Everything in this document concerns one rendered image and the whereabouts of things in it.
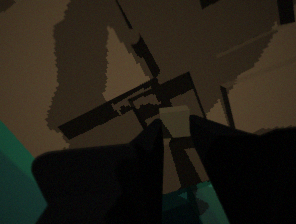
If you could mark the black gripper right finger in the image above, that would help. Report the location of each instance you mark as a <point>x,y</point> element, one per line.
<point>248,172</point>

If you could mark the teal cube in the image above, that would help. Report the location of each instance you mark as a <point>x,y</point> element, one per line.
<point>183,214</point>

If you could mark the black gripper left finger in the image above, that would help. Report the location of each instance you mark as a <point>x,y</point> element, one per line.
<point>135,168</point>

